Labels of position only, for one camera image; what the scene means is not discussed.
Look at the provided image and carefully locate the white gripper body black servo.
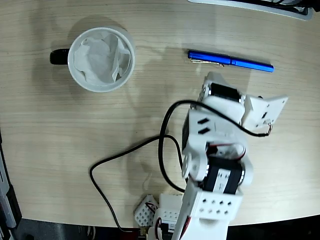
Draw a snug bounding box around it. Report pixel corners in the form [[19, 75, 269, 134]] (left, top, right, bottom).
[[194, 81, 248, 126]]

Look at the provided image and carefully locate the blue pen with gold clip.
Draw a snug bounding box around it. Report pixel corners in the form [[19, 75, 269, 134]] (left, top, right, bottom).
[[187, 49, 275, 74]]

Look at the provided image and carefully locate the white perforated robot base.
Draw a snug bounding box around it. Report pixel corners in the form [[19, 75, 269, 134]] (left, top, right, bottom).
[[133, 192, 185, 240]]

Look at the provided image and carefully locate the white flat keyboard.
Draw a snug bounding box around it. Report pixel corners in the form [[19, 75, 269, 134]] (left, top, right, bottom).
[[187, 0, 314, 21]]

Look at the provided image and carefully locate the crumpled white tissue paper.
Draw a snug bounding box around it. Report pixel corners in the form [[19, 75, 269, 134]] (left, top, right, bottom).
[[73, 33, 132, 85]]

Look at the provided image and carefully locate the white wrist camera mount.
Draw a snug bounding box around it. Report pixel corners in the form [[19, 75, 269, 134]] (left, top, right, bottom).
[[241, 94, 289, 128]]

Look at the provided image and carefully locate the black cable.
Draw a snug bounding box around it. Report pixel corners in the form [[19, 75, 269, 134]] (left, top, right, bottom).
[[89, 99, 274, 235]]

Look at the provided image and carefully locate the white mug with black handle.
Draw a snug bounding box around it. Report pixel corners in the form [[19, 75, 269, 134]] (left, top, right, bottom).
[[49, 26, 136, 94]]

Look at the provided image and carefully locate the grey black metal bracket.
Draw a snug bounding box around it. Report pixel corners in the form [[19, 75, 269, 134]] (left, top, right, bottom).
[[0, 129, 23, 230]]

